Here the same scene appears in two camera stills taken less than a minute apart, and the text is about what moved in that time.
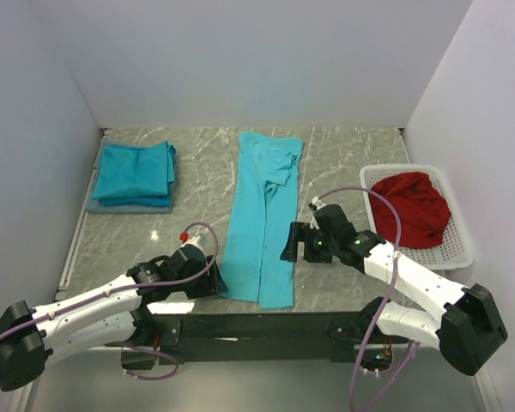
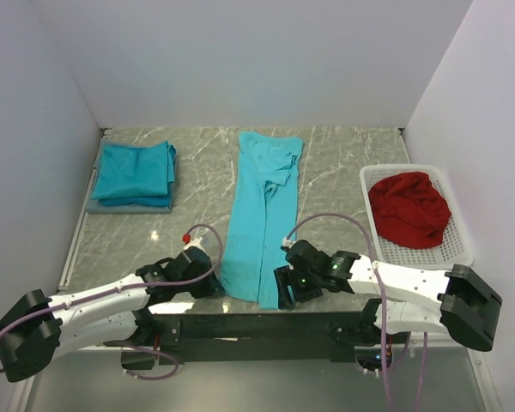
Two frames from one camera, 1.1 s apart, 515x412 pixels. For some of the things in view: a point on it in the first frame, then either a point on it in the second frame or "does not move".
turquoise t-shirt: [264, 207] does not move
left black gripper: [212, 283] does not move
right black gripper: [301, 232] to [285, 275]
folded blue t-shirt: [154, 202] does not move
